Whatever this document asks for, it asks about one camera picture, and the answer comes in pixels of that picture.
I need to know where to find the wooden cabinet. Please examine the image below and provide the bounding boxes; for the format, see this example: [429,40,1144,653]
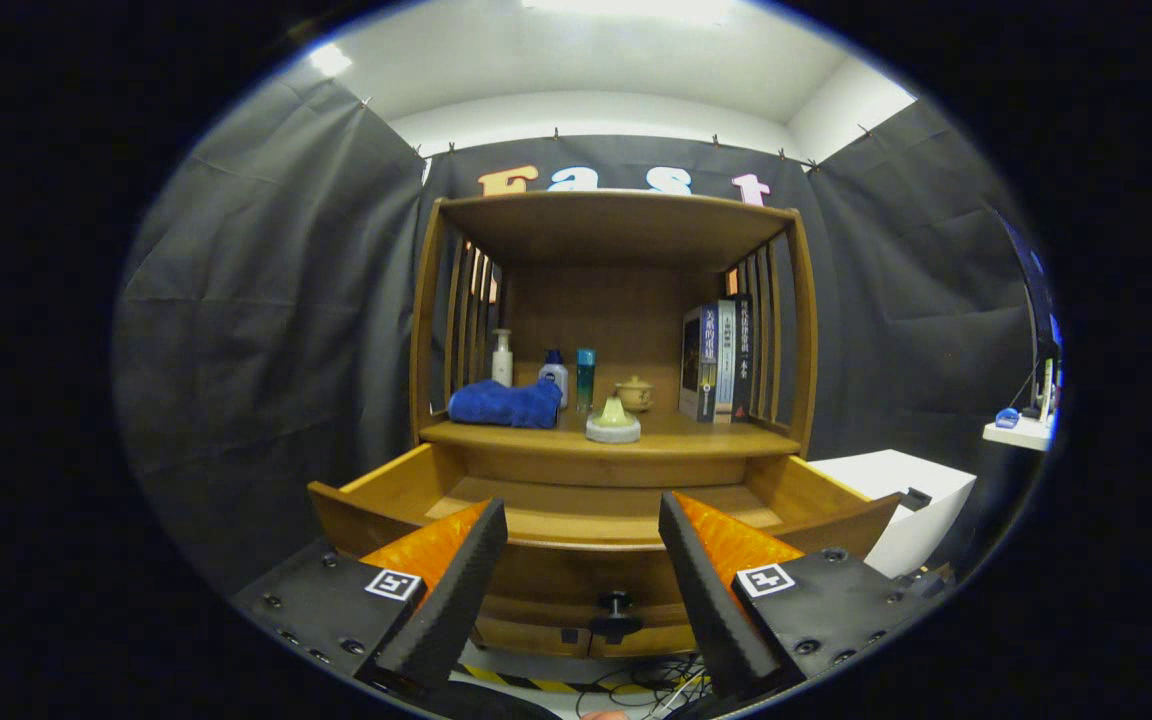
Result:
[408,190,819,661]

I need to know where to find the white bottle blue cap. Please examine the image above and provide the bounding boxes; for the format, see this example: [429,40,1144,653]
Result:
[538,348,570,409]

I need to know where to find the wooden countertop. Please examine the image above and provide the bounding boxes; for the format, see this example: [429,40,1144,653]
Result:
[419,405,803,461]

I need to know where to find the blue towel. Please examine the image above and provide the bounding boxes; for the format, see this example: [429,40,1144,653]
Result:
[448,378,564,430]

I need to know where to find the small ceiling light panel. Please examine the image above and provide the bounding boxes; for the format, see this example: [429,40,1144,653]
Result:
[308,42,354,79]

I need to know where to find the green handled scrubbing sponge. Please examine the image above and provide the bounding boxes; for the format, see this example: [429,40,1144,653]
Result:
[585,395,642,445]

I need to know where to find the dark blue book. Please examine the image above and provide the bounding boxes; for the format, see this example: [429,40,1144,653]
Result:
[679,306,719,423]

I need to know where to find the computer monitor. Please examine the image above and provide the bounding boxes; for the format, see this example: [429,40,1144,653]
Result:
[1001,215,1062,421]

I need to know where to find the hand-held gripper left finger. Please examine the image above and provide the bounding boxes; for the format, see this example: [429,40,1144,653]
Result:
[231,497,509,701]

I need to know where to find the wooden drawer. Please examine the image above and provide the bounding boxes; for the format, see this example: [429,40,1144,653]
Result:
[308,443,904,646]

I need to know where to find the white book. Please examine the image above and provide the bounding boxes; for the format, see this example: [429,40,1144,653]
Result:
[715,300,737,424]

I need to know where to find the white desk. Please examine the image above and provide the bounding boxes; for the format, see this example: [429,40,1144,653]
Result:
[982,412,1055,453]

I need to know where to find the black book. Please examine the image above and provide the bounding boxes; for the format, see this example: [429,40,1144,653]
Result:
[733,294,754,423]

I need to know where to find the tangled black cables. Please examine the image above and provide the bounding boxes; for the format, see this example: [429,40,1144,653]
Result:
[576,655,727,716]

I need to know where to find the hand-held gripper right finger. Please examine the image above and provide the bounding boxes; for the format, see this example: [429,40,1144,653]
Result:
[658,490,942,701]

